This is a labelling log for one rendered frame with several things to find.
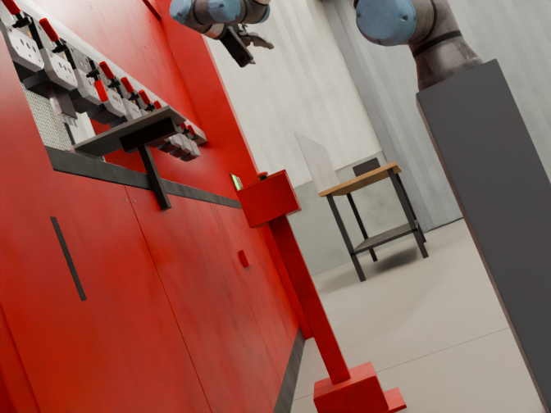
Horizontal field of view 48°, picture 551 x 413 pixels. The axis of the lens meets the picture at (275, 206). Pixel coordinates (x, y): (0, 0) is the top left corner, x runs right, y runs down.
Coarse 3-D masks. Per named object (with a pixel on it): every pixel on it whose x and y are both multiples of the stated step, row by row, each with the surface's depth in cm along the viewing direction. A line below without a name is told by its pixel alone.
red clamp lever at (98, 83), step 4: (92, 72) 178; (96, 72) 178; (88, 76) 179; (92, 76) 179; (96, 76) 178; (96, 80) 178; (100, 80) 178; (96, 84) 178; (100, 84) 178; (96, 88) 178; (100, 88) 178; (104, 88) 178; (100, 92) 178; (104, 92) 178; (100, 96) 178; (104, 96) 178; (104, 100) 178
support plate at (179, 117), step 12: (168, 108) 152; (132, 120) 152; (144, 120) 154; (156, 120) 158; (180, 120) 167; (108, 132) 153; (120, 132) 155; (132, 132) 159; (84, 144) 153; (96, 144) 157; (108, 144) 162; (120, 144) 166
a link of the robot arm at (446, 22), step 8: (432, 0) 133; (440, 0) 136; (440, 8) 135; (448, 8) 137; (440, 16) 135; (448, 16) 136; (432, 24) 133; (440, 24) 135; (448, 24) 136; (456, 24) 138; (432, 32) 135; (440, 32) 135; (448, 32) 136; (424, 40) 136; (416, 48) 139
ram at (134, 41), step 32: (32, 0) 160; (64, 0) 190; (96, 0) 233; (128, 0) 302; (96, 32) 213; (128, 32) 270; (160, 32) 366; (128, 64) 244; (160, 64) 320; (160, 96) 284
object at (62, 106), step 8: (48, 88) 159; (56, 88) 161; (48, 96) 159; (56, 96) 158; (64, 96) 164; (56, 104) 158; (64, 104) 162; (56, 112) 158; (64, 112) 160; (72, 112) 166; (64, 120) 160; (72, 120) 166
